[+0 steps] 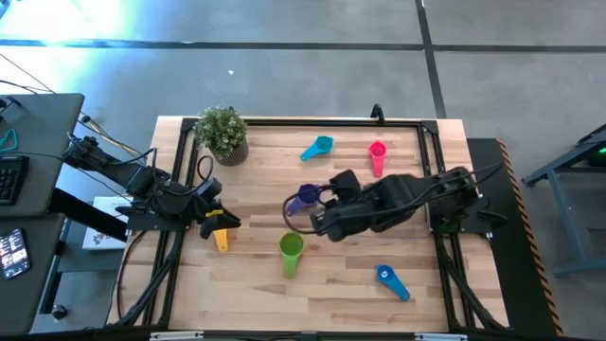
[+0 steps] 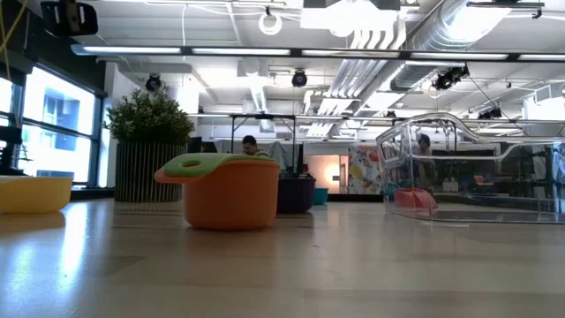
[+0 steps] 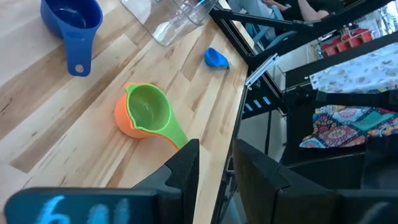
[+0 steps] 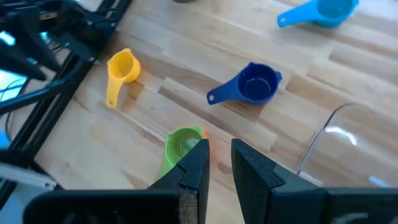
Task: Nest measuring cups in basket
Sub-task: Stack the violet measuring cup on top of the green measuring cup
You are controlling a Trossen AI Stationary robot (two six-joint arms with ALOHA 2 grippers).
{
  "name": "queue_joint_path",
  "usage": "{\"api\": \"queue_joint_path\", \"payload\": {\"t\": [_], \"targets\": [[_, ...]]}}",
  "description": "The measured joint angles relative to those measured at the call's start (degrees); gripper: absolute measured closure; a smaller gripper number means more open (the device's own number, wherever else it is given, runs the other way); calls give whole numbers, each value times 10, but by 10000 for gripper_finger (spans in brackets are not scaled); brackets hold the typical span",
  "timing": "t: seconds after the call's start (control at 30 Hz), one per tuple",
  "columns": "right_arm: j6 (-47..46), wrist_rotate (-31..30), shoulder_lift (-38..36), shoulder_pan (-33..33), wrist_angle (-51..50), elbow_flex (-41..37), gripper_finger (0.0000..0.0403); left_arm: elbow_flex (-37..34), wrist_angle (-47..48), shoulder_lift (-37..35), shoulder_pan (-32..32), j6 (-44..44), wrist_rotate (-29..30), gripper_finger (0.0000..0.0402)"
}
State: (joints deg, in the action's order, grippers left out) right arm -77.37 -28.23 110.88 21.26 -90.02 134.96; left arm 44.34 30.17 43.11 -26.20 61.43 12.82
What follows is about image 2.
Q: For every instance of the black aluminium table frame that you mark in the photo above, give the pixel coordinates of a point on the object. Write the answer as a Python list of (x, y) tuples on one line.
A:
[(92, 193)]

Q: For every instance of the person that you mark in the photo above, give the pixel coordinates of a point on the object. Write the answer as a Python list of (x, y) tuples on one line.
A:
[(250, 145), (424, 142)]

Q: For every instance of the green plastic measuring cup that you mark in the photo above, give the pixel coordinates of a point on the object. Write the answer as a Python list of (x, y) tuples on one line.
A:
[(212, 161)]

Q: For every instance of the white ceiling conduit bundle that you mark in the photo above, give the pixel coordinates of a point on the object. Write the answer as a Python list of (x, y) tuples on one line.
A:
[(353, 75)]

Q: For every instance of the yellow plastic measuring cup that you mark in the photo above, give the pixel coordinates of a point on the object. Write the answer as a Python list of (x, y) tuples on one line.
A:
[(31, 194)]

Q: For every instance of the silver air duct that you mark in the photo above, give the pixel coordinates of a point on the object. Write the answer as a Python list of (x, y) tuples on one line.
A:
[(441, 40)]

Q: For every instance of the orange plastic measuring cup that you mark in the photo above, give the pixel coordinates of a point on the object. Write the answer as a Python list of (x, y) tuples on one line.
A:
[(229, 199)]

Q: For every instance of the long ceiling light bar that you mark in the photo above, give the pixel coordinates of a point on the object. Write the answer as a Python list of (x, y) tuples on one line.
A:
[(132, 50)]

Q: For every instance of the black track spotlight cluster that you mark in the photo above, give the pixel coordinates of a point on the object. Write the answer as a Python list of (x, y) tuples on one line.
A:
[(450, 77)]

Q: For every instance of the green plant in ribbed pot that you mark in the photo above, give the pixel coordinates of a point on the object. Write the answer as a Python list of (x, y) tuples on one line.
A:
[(150, 128)]

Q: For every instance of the purple plastic measuring cup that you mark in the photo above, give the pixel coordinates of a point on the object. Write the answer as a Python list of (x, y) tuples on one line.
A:
[(298, 194)]

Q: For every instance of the white ceiling unit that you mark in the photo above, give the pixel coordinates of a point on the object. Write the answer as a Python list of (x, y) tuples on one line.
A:
[(348, 17)]

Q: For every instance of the black stand by window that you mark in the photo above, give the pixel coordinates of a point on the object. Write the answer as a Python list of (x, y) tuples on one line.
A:
[(9, 150)]

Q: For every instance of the black metal rig frame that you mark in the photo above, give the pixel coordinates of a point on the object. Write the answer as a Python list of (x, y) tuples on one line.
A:
[(265, 116)]

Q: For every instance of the black ceiling spotlight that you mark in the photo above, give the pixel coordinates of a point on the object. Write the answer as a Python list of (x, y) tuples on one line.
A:
[(153, 82), (299, 78)]

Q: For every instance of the large window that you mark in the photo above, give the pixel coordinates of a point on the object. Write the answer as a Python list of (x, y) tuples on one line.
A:
[(57, 101)]

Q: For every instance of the colourful wall poster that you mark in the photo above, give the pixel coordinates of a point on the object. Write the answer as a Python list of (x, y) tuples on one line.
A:
[(364, 170)]

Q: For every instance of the clear plastic basket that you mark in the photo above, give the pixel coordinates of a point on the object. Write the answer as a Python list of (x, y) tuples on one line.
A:
[(485, 217)]

